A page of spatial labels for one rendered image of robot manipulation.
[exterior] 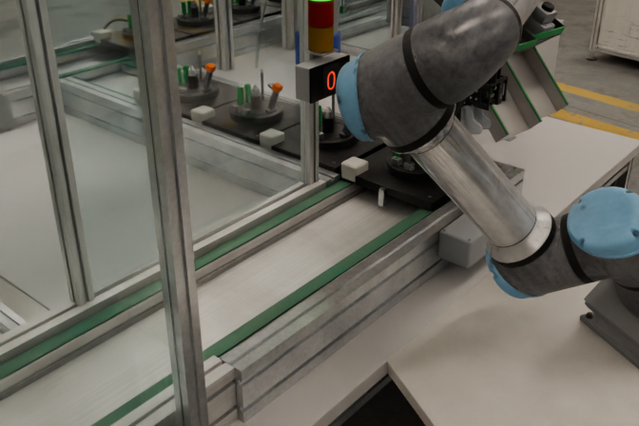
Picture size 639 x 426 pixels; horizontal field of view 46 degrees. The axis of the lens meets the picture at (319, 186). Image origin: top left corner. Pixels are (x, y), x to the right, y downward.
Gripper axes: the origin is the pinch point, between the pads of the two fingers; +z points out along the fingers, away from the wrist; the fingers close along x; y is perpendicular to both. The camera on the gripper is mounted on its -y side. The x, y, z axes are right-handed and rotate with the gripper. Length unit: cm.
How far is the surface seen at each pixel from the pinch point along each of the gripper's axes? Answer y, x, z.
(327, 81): -19.7, -20.1, -13.0
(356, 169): -18.3, -11.9, 8.9
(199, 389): 11, -83, 5
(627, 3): -107, 413, 62
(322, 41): -20.5, -20.6, -21.0
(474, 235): 13.6, -16.1, 11.4
